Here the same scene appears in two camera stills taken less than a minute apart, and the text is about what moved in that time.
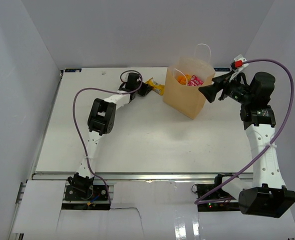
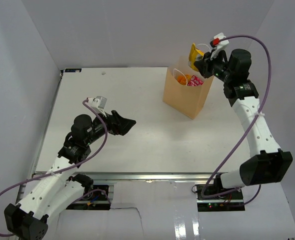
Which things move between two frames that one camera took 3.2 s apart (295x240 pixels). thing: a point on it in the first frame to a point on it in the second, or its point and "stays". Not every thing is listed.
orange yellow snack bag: (181, 80) stays
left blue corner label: (72, 69) stays
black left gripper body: (143, 90) to (105, 116)
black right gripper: (210, 91) to (204, 66)
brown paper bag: (188, 100) stays
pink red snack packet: (194, 80) stays
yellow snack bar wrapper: (159, 88) to (194, 52)
